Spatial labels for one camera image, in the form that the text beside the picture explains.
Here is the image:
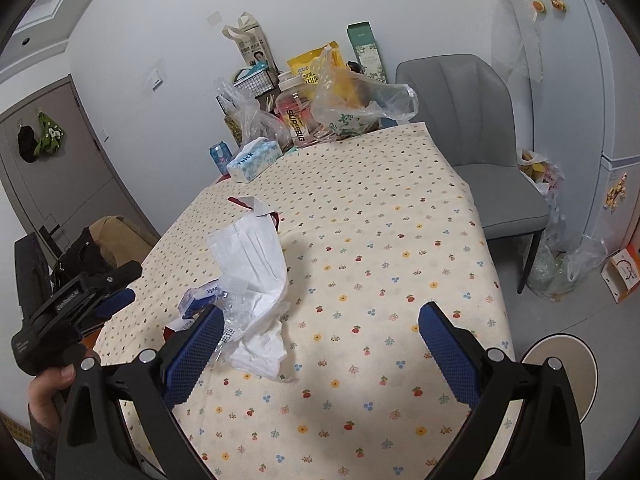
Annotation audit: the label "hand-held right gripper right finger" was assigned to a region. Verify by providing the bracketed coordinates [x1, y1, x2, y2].
[418, 302, 586, 480]

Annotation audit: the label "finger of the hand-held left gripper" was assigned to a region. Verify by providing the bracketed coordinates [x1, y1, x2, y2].
[95, 287, 137, 320]
[80, 261, 143, 296]

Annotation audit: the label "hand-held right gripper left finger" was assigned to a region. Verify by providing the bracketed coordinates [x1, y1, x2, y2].
[56, 305, 225, 480]

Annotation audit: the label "clear plastic wrap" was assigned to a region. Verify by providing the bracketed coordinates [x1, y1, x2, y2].
[215, 275, 261, 341]

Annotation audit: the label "white plastic bag red handles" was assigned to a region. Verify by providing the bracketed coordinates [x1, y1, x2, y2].
[206, 195, 290, 321]

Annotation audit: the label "white waste bin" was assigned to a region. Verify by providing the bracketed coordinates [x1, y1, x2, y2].
[520, 332, 598, 426]

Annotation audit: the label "person's left forearm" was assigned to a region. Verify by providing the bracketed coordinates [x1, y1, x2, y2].
[27, 405, 66, 480]

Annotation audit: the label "person's left hand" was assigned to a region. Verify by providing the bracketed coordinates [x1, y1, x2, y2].
[27, 349, 101, 428]

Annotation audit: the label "black cloth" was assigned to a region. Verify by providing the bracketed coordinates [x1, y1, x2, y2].
[55, 227, 116, 281]

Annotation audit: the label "black flat panel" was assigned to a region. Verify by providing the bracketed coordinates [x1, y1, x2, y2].
[14, 232, 53, 321]

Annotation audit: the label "grey door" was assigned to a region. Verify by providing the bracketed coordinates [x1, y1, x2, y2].
[0, 74, 161, 281]

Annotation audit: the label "floral tablecloth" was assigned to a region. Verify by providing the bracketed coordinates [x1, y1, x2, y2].
[92, 122, 516, 480]

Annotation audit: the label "clear bag of bottles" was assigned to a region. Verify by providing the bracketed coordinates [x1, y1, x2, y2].
[525, 195, 608, 303]

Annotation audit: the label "blue drink can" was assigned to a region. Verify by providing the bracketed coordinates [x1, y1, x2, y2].
[209, 141, 233, 177]

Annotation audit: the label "black hanging hat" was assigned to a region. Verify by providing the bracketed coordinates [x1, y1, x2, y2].
[16, 124, 38, 163]

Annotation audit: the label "blue tissue pack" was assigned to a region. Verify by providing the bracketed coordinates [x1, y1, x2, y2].
[226, 136, 282, 183]

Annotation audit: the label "orange white cardboard box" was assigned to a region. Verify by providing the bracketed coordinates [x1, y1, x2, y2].
[600, 249, 640, 305]

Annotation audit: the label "clear crumpled plastic bag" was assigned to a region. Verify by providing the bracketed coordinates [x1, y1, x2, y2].
[215, 77, 293, 148]

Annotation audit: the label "white bag yellow contents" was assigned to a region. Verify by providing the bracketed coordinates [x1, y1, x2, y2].
[517, 149, 566, 196]

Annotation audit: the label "pink labelled plastic jar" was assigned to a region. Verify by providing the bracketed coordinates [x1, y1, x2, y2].
[275, 71, 321, 148]

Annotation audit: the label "yellow giraffe fridge magnet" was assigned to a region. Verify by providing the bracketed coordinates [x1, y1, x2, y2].
[603, 172, 630, 210]

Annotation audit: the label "grey upholstered chair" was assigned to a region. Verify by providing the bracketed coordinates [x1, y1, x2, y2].
[396, 55, 551, 295]

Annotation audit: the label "clear plastic bag yellow contents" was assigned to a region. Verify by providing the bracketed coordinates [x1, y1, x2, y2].
[310, 47, 418, 141]

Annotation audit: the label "yellow snack bag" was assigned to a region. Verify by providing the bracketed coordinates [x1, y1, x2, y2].
[287, 41, 346, 83]

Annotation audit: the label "white refrigerator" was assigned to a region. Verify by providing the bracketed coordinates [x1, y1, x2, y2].
[492, 0, 640, 261]

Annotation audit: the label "tall green box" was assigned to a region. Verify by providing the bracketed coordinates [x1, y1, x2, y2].
[347, 21, 388, 85]

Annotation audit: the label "translucent hanging plastic bag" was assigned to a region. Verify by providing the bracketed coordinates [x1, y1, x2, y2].
[491, 0, 545, 83]

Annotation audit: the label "black wire basket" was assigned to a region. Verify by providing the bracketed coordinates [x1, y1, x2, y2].
[216, 66, 281, 111]

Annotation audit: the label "white carton with handles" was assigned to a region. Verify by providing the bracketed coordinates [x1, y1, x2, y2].
[222, 11, 277, 73]

